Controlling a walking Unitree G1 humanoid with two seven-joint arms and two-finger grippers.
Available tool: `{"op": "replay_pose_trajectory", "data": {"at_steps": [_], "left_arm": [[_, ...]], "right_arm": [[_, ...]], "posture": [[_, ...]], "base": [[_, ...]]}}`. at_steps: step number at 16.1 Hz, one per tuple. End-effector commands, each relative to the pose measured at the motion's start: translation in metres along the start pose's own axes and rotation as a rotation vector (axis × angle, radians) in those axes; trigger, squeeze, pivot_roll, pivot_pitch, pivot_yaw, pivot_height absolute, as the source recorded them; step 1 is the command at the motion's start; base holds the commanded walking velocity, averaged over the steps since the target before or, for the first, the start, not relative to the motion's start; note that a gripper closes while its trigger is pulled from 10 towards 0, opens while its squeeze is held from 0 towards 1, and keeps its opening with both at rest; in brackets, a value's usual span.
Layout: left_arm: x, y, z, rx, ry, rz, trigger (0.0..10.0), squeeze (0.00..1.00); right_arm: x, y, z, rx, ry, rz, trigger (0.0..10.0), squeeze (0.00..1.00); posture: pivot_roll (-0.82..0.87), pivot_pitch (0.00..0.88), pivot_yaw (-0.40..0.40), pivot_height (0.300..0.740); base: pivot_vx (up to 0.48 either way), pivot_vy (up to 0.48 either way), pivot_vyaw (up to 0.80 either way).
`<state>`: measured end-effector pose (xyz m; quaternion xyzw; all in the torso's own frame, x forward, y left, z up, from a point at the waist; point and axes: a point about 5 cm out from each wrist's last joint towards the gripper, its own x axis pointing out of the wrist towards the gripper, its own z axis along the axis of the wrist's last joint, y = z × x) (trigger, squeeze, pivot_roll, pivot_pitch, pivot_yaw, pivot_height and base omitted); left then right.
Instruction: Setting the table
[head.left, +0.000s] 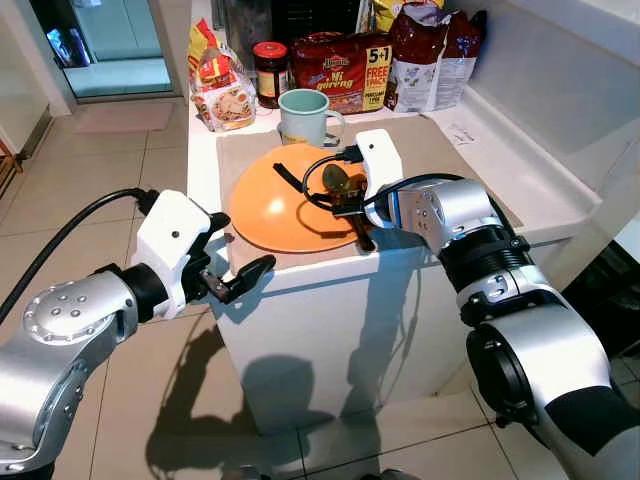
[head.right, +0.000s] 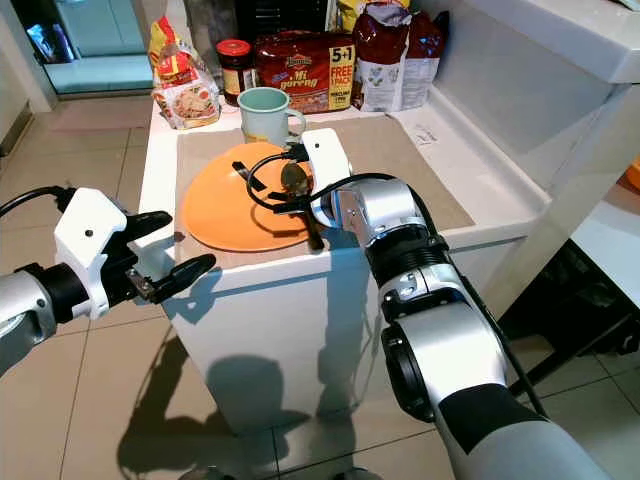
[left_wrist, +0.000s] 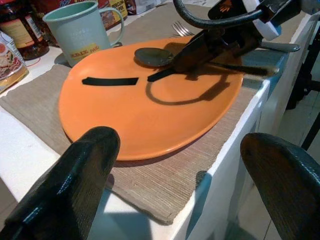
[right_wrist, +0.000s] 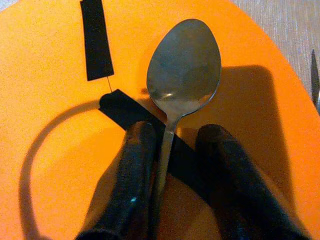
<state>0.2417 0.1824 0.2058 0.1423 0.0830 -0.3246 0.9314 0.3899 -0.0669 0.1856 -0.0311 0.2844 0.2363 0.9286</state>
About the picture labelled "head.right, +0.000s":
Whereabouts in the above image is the white kitchen counter cabinet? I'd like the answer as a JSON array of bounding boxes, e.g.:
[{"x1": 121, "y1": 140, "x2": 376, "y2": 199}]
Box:
[{"x1": 138, "y1": 0, "x2": 640, "y2": 437}]

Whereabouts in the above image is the red and white food bag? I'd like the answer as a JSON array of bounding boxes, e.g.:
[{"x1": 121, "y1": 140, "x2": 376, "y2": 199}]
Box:
[{"x1": 352, "y1": 2, "x2": 449, "y2": 113}]

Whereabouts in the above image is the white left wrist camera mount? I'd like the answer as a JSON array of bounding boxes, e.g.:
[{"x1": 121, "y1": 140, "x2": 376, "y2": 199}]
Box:
[{"x1": 54, "y1": 187, "x2": 133, "y2": 321}]

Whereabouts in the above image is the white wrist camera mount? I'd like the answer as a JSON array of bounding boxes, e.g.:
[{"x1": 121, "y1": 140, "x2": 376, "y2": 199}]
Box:
[
  {"x1": 300, "y1": 127, "x2": 354, "y2": 198},
  {"x1": 54, "y1": 187, "x2": 133, "y2": 321}
]

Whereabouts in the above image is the black frame under counter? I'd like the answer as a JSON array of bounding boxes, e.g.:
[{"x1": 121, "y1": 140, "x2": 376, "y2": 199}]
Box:
[{"x1": 500, "y1": 238, "x2": 640, "y2": 393}]

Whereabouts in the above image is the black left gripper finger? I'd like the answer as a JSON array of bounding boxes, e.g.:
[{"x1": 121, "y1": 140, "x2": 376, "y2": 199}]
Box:
[
  {"x1": 145, "y1": 253, "x2": 219, "y2": 305},
  {"x1": 125, "y1": 210, "x2": 174, "y2": 247}
]

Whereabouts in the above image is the black kitchen appliance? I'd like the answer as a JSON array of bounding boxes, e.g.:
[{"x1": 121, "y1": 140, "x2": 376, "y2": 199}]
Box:
[{"x1": 233, "y1": 0, "x2": 341, "y2": 43}]

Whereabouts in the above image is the glass sliding door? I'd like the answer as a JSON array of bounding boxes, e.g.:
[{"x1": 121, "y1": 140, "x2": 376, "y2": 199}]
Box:
[{"x1": 10, "y1": 0, "x2": 156, "y2": 98}]

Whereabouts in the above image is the orange round plate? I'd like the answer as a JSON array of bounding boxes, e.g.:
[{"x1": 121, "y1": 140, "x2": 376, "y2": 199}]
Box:
[{"x1": 182, "y1": 141, "x2": 326, "y2": 253}]

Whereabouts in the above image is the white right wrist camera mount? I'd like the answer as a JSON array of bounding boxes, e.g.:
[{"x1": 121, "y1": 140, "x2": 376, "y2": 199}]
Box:
[{"x1": 300, "y1": 127, "x2": 354, "y2": 198}]

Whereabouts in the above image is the grey left robot foot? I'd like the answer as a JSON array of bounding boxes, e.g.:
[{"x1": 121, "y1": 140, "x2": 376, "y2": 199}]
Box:
[{"x1": 178, "y1": 465, "x2": 223, "y2": 480}]

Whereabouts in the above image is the yellow food packet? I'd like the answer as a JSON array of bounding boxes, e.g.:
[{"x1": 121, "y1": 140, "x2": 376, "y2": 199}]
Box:
[{"x1": 337, "y1": 0, "x2": 411, "y2": 21}]

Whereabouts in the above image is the pink floor mat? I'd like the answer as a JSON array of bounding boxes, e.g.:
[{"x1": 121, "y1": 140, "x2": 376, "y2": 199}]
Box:
[{"x1": 45, "y1": 97, "x2": 154, "y2": 133}]

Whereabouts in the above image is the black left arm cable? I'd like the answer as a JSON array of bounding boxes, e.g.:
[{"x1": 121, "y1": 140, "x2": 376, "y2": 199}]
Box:
[{"x1": 0, "y1": 185, "x2": 73, "y2": 216}]

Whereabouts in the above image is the golden metal spoon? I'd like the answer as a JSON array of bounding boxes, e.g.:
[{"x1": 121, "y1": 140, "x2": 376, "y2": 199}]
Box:
[{"x1": 280, "y1": 163, "x2": 311, "y2": 194}]

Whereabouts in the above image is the beige placemat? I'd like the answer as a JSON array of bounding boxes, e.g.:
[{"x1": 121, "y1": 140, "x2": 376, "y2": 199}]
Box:
[{"x1": 175, "y1": 114, "x2": 476, "y2": 271}]

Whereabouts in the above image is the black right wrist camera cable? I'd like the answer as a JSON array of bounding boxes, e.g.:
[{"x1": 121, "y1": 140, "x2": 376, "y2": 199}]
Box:
[{"x1": 246, "y1": 150, "x2": 401, "y2": 213}]

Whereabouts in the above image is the yellow red snack bag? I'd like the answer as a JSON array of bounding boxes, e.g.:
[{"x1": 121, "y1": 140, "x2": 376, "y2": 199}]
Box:
[{"x1": 148, "y1": 16, "x2": 221, "y2": 131}]

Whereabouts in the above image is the red instant noodle multipack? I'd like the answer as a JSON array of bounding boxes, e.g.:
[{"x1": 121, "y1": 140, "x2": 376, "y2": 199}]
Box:
[{"x1": 252, "y1": 30, "x2": 358, "y2": 114}]

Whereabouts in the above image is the black cable along right arm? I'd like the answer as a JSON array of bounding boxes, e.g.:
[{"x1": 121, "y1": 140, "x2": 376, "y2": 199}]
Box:
[{"x1": 455, "y1": 262, "x2": 553, "y2": 419}]

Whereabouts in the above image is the dark jar with red lid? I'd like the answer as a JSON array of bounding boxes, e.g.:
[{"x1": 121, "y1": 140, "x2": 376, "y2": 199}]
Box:
[{"x1": 216, "y1": 38, "x2": 254, "y2": 107}]

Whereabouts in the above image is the pale green mug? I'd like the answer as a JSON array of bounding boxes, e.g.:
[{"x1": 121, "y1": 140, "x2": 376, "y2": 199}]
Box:
[{"x1": 238, "y1": 87, "x2": 308, "y2": 147}]

